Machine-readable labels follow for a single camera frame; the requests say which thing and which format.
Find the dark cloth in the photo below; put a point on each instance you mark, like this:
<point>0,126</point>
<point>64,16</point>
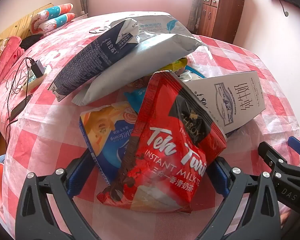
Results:
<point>30,41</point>

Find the cartoon print pillow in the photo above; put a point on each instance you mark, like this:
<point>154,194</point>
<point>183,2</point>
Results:
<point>55,23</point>
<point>52,10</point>

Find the white milk carton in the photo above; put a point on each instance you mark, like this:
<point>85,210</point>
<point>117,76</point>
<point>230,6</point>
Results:
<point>235,100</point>

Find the pink folded quilt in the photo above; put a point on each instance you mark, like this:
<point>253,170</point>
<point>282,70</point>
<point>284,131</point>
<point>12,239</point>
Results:
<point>8,55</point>

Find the light blue snack packet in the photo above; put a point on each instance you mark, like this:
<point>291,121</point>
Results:
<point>133,96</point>

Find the navy blue milk carton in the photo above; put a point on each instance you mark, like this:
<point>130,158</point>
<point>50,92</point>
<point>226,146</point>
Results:
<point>90,57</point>

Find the brown wooden cabinet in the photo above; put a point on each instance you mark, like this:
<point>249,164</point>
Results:
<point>222,17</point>

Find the black phone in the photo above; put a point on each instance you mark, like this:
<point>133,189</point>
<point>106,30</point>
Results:
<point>18,110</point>

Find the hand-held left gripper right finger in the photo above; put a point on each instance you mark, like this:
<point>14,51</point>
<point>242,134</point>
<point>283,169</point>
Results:
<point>218,177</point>

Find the black charger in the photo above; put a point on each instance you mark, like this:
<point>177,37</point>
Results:
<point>37,68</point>

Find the grey foil bag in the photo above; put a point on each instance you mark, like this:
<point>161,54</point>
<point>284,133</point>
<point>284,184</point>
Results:
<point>140,60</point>

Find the red milk tea packet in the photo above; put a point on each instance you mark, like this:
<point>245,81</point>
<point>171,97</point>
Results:
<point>165,155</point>

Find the wooden headboard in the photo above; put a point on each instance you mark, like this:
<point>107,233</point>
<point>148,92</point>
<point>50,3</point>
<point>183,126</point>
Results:
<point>17,25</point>

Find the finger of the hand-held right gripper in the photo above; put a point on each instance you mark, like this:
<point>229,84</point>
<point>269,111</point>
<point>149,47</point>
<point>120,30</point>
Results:
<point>298,146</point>
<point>270,153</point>

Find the cream power strip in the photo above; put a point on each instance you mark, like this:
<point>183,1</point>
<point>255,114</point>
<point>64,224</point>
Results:
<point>33,82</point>

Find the yellow snack packet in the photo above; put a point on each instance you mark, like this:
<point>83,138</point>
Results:
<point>176,66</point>

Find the red checked plastic tablecloth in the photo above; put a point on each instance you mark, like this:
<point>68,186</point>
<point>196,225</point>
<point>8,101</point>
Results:
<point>227,60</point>

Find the blue tissue pack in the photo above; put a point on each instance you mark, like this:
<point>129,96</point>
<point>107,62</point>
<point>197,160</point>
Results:
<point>107,140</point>

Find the patterned hanging curtain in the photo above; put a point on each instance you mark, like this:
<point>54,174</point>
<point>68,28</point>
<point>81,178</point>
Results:
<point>193,7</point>

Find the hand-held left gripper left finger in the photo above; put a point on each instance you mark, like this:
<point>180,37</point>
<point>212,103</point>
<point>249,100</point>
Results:
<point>76,180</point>

